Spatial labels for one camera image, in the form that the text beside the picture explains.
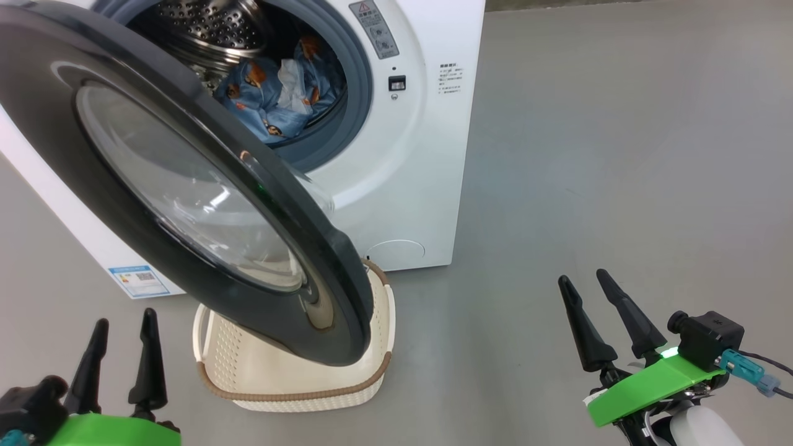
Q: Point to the grey rubber door gasket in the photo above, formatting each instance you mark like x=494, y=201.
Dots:
x=356, y=111

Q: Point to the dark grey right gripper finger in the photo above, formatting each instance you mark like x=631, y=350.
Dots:
x=588, y=341
x=638, y=325

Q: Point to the black round glass machine door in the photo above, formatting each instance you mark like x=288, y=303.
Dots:
x=62, y=124

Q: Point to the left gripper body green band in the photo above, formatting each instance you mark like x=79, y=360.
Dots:
x=111, y=430

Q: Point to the blue energy label sticker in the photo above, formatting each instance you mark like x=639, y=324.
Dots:
x=139, y=282

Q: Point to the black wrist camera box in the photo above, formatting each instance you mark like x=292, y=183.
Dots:
x=31, y=406
x=709, y=337

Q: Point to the small printed text label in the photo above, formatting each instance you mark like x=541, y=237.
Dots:
x=451, y=77

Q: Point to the grey warning sticker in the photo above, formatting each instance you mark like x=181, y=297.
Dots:
x=375, y=28

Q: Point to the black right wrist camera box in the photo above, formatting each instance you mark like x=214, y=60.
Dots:
x=709, y=337

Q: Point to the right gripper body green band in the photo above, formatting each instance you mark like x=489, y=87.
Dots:
x=650, y=387

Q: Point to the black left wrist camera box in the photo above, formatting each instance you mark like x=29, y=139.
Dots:
x=31, y=406

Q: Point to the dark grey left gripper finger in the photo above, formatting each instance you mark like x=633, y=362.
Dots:
x=90, y=378
x=148, y=378

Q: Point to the cream basket with brown rim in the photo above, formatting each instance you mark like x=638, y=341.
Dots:
x=248, y=378

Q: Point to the round white filter cover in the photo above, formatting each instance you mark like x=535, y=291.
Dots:
x=396, y=253

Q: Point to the black door latch socket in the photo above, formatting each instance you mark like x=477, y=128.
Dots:
x=397, y=83

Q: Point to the white front-load washing machine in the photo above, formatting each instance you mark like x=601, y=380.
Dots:
x=409, y=186

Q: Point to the cream cartoon print garment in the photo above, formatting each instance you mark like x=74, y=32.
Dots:
x=291, y=87

